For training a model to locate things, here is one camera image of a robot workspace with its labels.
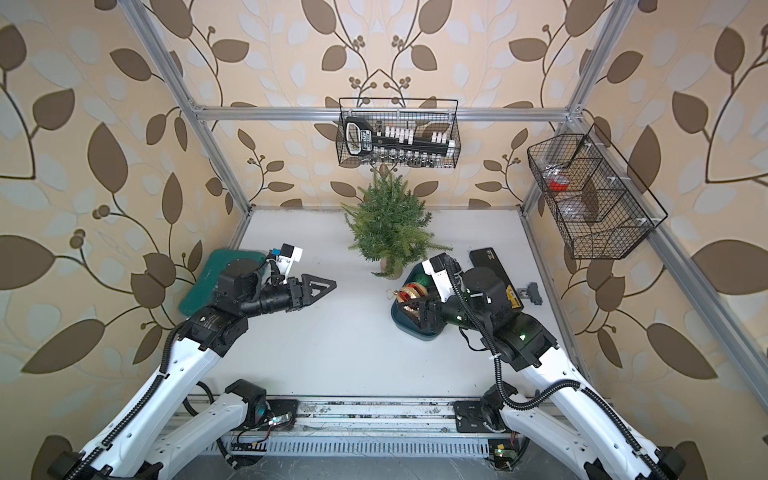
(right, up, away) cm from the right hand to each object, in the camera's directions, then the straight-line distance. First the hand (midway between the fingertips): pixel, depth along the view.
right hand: (409, 300), depth 66 cm
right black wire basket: (+49, +23, +10) cm, 55 cm away
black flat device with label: (+29, +7, +36) cm, 47 cm away
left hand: (-19, +3, 0) cm, 19 cm away
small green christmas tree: (-5, +17, +18) cm, 25 cm away
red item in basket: (+41, +28, +16) cm, 53 cm away
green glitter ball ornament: (+6, +1, +28) cm, 28 cm away
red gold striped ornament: (0, +2, -4) cm, 5 cm away
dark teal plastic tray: (-2, -3, -4) cm, 5 cm away
